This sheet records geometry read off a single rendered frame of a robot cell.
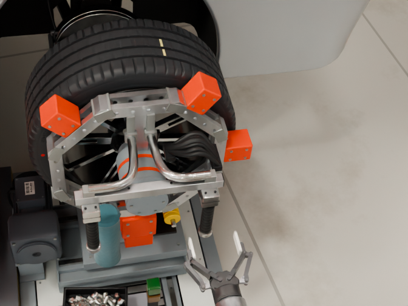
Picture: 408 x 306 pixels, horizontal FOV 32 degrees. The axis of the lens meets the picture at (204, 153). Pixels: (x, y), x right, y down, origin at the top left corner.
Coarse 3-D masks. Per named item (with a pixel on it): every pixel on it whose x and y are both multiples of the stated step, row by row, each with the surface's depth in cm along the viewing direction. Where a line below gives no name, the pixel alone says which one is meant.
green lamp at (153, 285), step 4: (148, 280) 214; (152, 280) 214; (156, 280) 214; (148, 284) 213; (152, 284) 213; (156, 284) 213; (148, 288) 212; (152, 288) 212; (156, 288) 212; (160, 288) 213; (148, 292) 213; (152, 292) 213; (156, 292) 214; (160, 292) 215
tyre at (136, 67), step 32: (96, 32) 208; (128, 32) 207; (160, 32) 210; (64, 64) 205; (96, 64) 200; (128, 64) 198; (160, 64) 200; (192, 64) 208; (32, 96) 213; (64, 96) 200; (96, 96) 201; (224, 96) 214; (32, 128) 208; (32, 160) 218
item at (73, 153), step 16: (112, 128) 217; (160, 128) 222; (176, 128) 249; (192, 128) 241; (80, 144) 242; (96, 144) 248; (112, 144) 223; (160, 144) 250; (64, 160) 225; (80, 160) 227; (96, 160) 243; (112, 160) 231; (176, 160) 239; (192, 160) 237; (80, 176) 232; (96, 176) 238; (112, 176) 236
